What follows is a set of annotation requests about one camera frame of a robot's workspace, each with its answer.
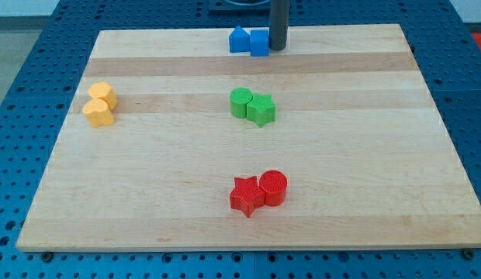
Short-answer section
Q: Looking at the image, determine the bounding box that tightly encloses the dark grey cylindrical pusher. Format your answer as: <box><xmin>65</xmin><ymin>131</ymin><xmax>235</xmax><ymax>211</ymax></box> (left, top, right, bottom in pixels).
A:
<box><xmin>269</xmin><ymin>0</ymin><xmax>290</xmax><ymax>51</ymax></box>

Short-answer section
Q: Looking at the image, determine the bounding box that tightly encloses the green circle block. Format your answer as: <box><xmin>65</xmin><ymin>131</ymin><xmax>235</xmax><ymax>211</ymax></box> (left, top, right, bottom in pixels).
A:
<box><xmin>230</xmin><ymin>88</ymin><xmax>253</xmax><ymax>119</ymax></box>

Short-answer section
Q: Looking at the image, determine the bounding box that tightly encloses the red circle block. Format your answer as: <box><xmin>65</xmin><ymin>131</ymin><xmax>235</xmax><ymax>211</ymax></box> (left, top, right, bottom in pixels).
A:
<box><xmin>259</xmin><ymin>170</ymin><xmax>288</xmax><ymax>206</ymax></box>

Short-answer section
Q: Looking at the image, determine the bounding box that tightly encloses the yellow hexagon block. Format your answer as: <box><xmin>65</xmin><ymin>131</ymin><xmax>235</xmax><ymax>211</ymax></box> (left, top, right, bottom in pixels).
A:
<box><xmin>88</xmin><ymin>81</ymin><xmax>118</xmax><ymax>110</ymax></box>

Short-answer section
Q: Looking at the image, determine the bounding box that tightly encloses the blue cube block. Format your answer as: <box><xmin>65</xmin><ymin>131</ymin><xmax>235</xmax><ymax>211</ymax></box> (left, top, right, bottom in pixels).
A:
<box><xmin>250</xmin><ymin>29</ymin><xmax>269</xmax><ymax>57</ymax></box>

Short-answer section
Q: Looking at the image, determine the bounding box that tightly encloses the blue house-shaped block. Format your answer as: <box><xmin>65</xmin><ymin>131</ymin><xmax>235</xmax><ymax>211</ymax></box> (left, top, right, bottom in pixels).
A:
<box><xmin>228</xmin><ymin>26</ymin><xmax>251</xmax><ymax>53</ymax></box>

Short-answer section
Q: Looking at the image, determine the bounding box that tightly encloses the green star block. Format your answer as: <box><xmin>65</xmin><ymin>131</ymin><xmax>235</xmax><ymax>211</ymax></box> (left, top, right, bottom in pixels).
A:
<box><xmin>246</xmin><ymin>94</ymin><xmax>276</xmax><ymax>128</ymax></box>

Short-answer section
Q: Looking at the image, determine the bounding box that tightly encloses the wooden board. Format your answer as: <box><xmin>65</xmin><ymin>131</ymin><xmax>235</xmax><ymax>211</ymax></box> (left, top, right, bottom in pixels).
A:
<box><xmin>16</xmin><ymin>24</ymin><xmax>481</xmax><ymax>253</ymax></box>

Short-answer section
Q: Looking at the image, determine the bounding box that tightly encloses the red star block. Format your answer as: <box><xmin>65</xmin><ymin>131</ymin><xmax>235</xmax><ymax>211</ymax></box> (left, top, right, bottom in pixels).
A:
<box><xmin>230</xmin><ymin>176</ymin><xmax>265</xmax><ymax>218</ymax></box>

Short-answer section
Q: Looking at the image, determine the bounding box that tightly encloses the yellow heart block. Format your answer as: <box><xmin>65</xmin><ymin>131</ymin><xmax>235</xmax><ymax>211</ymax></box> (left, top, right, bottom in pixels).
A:
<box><xmin>82</xmin><ymin>98</ymin><xmax>115</xmax><ymax>128</ymax></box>

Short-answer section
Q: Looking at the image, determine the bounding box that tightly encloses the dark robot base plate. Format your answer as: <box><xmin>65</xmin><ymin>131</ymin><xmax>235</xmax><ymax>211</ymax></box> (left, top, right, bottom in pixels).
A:
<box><xmin>206</xmin><ymin>0</ymin><xmax>271</xmax><ymax>14</ymax></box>

